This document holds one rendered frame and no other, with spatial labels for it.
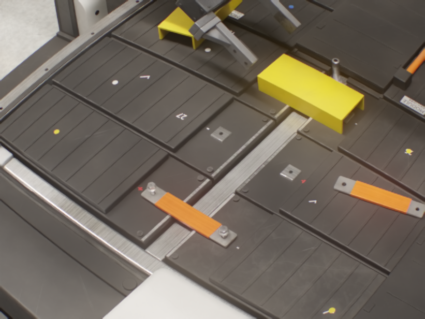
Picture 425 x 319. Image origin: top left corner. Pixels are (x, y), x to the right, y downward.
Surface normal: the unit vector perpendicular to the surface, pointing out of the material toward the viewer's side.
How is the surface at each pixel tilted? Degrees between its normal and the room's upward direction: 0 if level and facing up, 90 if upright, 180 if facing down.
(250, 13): 0
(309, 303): 0
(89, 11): 83
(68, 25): 90
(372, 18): 0
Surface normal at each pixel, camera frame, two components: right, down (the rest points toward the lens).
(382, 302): -0.10, -0.68
